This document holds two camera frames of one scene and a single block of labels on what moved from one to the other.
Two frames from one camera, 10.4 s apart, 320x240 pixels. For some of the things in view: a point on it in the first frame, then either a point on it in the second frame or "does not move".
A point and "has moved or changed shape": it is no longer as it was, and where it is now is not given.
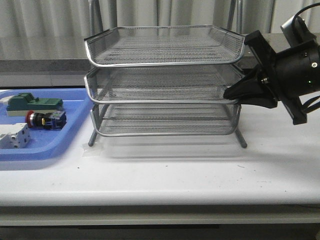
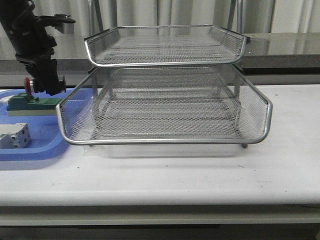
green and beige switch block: [20, 105] does not move
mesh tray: [163, 45] does not move
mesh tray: [199, 85] has moved or changed shape
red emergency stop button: [52, 120] → [27, 86]
